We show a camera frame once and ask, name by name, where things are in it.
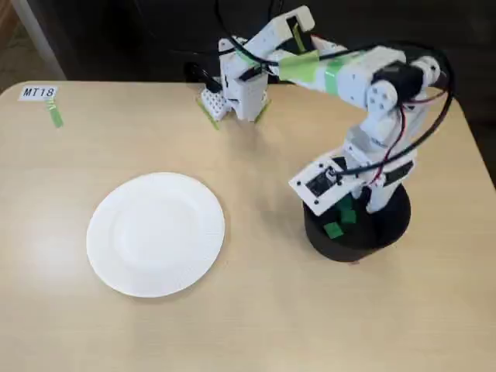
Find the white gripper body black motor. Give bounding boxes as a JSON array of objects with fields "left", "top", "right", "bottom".
[{"left": 342, "top": 143, "right": 419, "bottom": 191}]

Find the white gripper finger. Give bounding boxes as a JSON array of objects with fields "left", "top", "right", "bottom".
[{"left": 365, "top": 187, "right": 398, "bottom": 215}]

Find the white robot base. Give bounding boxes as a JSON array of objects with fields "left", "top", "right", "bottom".
[{"left": 199, "top": 36, "right": 272, "bottom": 123}]

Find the black round pot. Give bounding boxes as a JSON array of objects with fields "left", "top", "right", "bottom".
[{"left": 301, "top": 184, "right": 412, "bottom": 264}]

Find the green tape band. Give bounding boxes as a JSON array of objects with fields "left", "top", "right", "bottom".
[{"left": 324, "top": 63, "right": 343, "bottom": 95}]

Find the wide green tape patch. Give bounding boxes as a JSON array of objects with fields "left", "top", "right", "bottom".
[{"left": 277, "top": 51, "right": 321, "bottom": 84}]

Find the green base tape strip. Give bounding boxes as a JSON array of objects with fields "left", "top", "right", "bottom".
[
  {"left": 253, "top": 98, "right": 273, "bottom": 125},
  {"left": 196, "top": 98, "right": 221, "bottom": 131}
]

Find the black plug connector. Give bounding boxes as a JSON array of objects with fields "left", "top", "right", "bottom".
[{"left": 188, "top": 61, "right": 222, "bottom": 94}]

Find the white paper plate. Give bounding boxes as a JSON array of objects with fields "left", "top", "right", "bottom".
[{"left": 85, "top": 171, "right": 226, "bottom": 298}]

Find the white MT18 label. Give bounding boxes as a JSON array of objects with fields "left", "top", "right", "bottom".
[{"left": 17, "top": 82, "right": 58, "bottom": 102}]

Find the white metal bar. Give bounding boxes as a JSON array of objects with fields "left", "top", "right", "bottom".
[{"left": 10, "top": 0, "right": 67, "bottom": 81}]

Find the thin red wire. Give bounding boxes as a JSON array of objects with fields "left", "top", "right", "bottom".
[{"left": 370, "top": 102, "right": 407, "bottom": 188}]

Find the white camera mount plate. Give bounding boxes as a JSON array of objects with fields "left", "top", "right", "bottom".
[{"left": 288, "top": 154, "right": 363, "bottom": 217}]

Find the long black cable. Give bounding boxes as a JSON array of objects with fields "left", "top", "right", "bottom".
[{"left": 228, "top": 36, "right": 455, "bottom": 179}]

